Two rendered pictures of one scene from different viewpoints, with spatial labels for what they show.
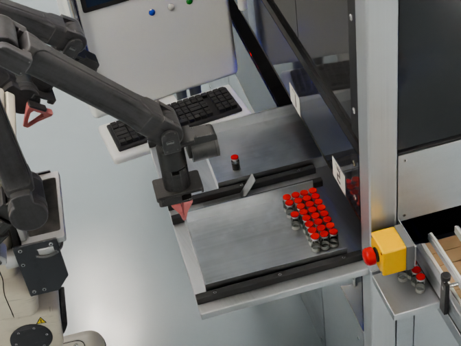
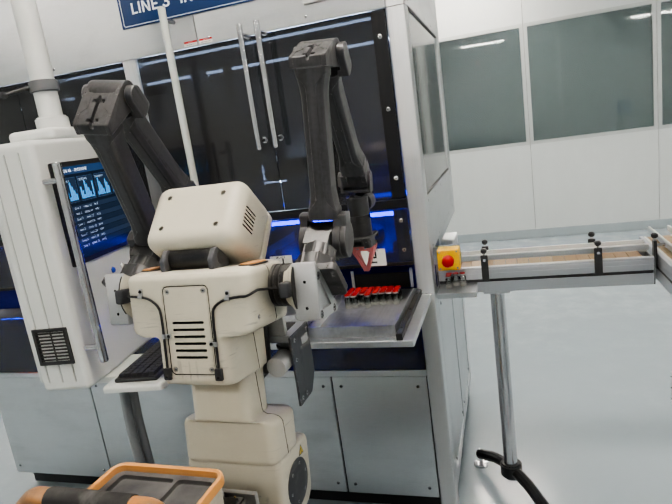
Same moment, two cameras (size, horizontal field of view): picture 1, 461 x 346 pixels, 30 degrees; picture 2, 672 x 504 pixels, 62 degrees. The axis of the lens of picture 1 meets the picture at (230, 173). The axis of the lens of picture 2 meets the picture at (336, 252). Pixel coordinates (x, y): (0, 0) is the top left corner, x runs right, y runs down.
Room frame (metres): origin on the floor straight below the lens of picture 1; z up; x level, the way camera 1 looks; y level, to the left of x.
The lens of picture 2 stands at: (0.82, 1.46, 1.46)
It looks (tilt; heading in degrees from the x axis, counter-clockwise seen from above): 12 degrees down; 297
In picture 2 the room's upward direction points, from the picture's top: 8 degrees counter-clockwise
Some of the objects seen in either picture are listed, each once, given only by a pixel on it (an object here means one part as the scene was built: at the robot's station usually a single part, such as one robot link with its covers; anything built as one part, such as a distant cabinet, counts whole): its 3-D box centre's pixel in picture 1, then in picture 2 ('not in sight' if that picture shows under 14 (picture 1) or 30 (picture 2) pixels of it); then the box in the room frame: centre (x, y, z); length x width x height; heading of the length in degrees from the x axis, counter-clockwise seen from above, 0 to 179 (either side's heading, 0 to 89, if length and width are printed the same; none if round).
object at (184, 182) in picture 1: (175, 177); (361, 228); (1.42, 0.12, 1.20); 0.10 x 0.07 x 0.07; 98
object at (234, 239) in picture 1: (262, 234); (364, 311); (1.52, -0.05, 0.90); 0.34 x 0.26 x 0.04; 98
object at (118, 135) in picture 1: (173, 116); (164, 351); (2.18, 0.15, 0.82); 0.40 x 0.14 x 0.02; 107
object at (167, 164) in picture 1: (173, 154); (358, 205); (1.42, 0.11, 1.26); 0.07 x 0.06 x 0.07; 100
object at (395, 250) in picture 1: (391, 250); (449, 257); (1.30, -0.32, 0.99); 0.08 x 0.07 x 0.07; 99
